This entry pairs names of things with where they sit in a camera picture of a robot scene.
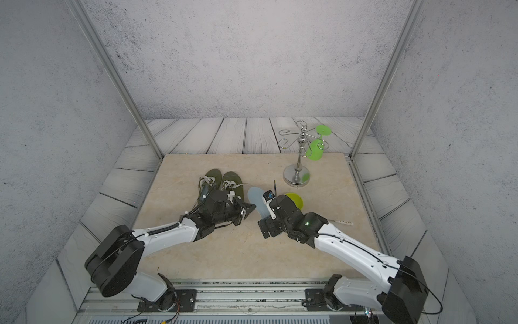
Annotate olive green shoe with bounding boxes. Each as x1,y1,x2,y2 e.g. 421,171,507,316
222,171,244,200
198,169,223,203

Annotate metal spoon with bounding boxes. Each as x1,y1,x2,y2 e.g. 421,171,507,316
329,220,354,226

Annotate aluminium frame post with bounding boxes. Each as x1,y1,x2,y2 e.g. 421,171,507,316
349,0,426,160
66,0,165,162

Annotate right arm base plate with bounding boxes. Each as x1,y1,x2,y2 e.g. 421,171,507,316
301,288,363,313

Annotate green plastic wine glass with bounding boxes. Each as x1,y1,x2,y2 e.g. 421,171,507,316
306,125,332,161

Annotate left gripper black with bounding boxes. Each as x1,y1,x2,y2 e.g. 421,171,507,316
212,197,258,227

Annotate chrome cup holder stand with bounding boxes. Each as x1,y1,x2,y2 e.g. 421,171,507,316
277,120,319,187

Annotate lime green bowl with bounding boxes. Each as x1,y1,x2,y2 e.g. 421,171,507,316
285,193,304,209

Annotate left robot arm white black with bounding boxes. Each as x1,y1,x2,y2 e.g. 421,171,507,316
84,190,256,313

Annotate left aluminium frame post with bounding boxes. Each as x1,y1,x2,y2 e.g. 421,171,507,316
66,0,165,162

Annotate grey-blue insole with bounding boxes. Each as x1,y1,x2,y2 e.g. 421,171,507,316
248,187,270,219

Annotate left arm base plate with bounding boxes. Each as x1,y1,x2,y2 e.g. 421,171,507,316
137,288,197,313

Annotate right aluminium frame post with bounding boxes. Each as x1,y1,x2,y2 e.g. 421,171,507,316
349,0,426,160

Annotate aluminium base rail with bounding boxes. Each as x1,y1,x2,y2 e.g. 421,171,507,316
74,278,390,323

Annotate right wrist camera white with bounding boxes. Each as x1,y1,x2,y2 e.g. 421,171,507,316
262,190,277,220

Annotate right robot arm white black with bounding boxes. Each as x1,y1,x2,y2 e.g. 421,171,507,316
259,190,432,323

